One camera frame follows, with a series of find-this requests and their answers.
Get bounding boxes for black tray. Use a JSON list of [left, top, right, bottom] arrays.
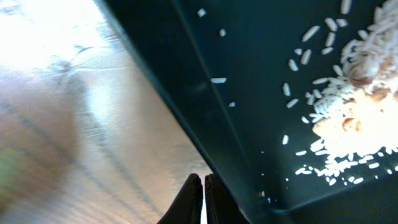
[[99, 0, 397, 223]]

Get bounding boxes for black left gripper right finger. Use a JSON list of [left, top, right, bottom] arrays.
[[205, 174, 249, 224]]

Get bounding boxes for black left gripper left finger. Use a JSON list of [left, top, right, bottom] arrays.
[[157, 173, 203, 224]]

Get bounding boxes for rice leftovers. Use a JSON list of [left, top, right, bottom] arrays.
[[197, 0, 398, 187]]

